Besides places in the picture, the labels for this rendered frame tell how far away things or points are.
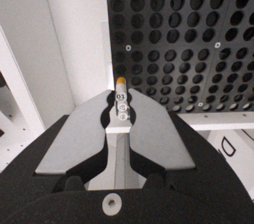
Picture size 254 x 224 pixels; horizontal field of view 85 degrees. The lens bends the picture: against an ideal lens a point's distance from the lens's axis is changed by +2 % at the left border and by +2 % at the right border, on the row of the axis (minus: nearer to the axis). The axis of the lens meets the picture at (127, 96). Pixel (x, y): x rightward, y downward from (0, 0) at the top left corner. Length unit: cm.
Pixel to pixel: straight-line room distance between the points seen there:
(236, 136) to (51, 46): 35
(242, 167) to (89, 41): 34
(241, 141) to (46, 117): 32
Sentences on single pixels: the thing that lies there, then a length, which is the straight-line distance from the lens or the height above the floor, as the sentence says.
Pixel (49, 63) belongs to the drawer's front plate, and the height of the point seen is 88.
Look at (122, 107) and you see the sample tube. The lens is 17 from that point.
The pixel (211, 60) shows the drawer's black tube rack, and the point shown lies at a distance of 18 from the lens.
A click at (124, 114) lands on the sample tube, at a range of 17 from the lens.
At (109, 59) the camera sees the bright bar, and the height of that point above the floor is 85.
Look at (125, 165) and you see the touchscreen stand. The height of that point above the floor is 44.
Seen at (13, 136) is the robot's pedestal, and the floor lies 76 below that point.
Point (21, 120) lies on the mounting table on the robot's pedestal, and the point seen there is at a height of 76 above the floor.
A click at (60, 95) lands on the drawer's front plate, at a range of 22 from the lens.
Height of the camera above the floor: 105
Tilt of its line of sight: 60 degrees down
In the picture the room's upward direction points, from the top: 178 degrees clockwise
